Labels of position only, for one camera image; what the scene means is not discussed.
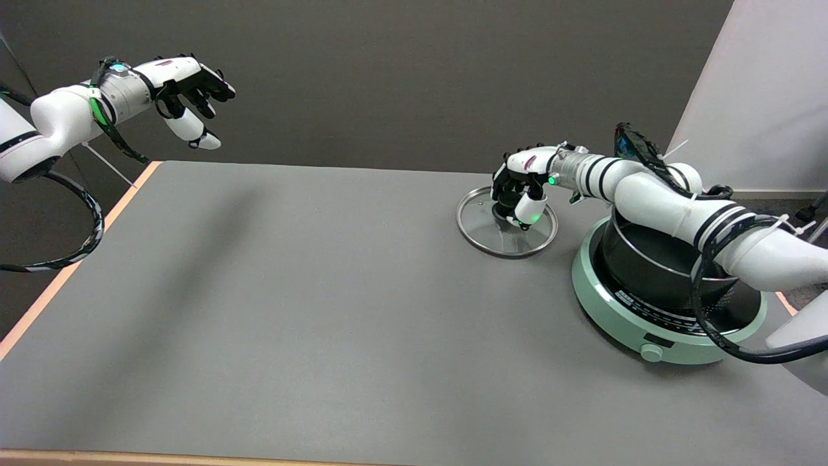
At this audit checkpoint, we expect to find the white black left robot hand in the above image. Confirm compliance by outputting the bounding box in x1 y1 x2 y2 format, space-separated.
149 54 237 151

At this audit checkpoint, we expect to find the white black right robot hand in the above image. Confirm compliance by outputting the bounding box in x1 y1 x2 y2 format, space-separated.
490 144 565 231

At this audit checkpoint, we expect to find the glass pot lid black knob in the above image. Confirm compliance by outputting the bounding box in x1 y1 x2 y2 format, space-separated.
456 186 559 258

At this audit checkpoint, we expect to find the thin white rod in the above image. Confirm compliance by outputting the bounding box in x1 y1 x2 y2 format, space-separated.
83 142 138 190

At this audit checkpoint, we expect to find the mint green induction cooker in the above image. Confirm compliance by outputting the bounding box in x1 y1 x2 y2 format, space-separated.
571 216 768 365

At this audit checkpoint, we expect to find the wheeled chair base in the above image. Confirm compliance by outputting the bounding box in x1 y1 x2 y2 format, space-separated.
794 191 828 243

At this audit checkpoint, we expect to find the green black left wrist cable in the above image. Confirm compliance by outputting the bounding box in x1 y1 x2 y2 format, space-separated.
89 57 151 164

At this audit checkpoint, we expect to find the black right wrist cable bundle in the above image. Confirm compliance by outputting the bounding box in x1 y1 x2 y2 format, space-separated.
613 122 735 200

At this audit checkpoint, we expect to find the black saucepan with handle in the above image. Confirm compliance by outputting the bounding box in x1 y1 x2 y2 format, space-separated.
594 207 738 310

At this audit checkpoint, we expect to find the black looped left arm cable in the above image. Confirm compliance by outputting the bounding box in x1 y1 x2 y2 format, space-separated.
0 170 104 272

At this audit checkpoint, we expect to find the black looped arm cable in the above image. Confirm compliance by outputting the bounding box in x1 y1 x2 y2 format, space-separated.
0 170 104 272
690 217 828 364

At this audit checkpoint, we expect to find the black looped right arm cable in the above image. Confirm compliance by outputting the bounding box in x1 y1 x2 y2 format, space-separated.
690 217 828 364

